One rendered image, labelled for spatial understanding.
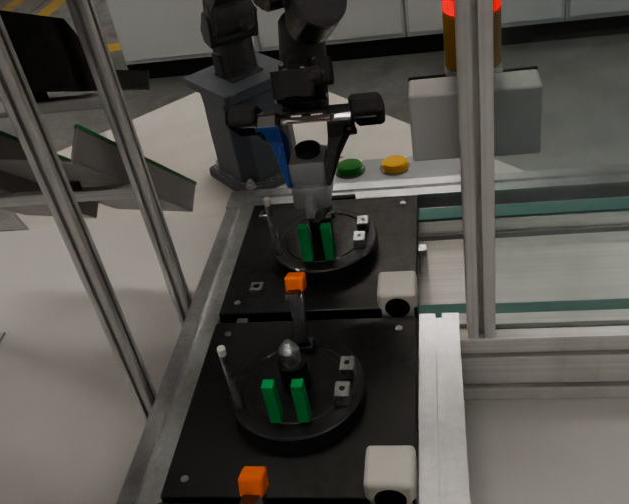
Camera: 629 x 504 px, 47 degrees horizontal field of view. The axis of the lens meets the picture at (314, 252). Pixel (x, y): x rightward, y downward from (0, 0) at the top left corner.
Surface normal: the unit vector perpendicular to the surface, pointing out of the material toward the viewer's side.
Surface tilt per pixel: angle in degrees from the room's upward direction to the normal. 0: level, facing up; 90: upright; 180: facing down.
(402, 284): 0
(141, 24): 90
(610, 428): 0
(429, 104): 90
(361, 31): 90
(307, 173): 90
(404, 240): 0
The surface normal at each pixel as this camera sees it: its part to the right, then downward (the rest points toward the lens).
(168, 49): -0.13, 0.61
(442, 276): -0.15, -0.80
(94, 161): 0.95, 0.05
